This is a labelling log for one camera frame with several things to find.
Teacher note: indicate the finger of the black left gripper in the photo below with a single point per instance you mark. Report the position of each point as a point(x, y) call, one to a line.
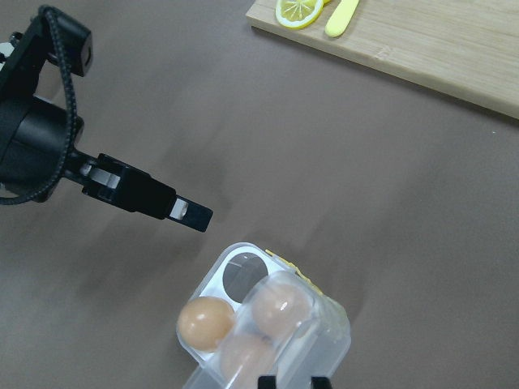
point(128, 188)

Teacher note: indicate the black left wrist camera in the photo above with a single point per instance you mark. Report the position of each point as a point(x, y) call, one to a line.
point(24, 54)

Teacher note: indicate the lemon slice single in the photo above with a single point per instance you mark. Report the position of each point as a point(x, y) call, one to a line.
point(296, 14)

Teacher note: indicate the brown egg far cell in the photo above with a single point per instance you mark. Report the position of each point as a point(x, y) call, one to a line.
point(279, 309)

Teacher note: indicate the clear plastic egg box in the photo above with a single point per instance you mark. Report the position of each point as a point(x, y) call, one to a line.
point(317, 346)

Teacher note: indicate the bamboo cutting board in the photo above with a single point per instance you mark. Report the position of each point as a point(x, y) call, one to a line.
point(465, 49)

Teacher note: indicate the yellow plastic knife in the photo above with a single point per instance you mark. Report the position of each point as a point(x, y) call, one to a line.
point(340, 19)

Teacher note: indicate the brown egg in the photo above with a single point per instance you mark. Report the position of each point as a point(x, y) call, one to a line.
point(244, 358)
point(204, 322)

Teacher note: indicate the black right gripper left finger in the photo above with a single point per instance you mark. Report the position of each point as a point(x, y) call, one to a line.
point(267, 382)

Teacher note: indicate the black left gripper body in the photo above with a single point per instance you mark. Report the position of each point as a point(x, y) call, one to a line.
point(35, 144)

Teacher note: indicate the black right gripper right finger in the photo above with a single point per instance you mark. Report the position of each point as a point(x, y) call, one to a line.
point(320, 382)

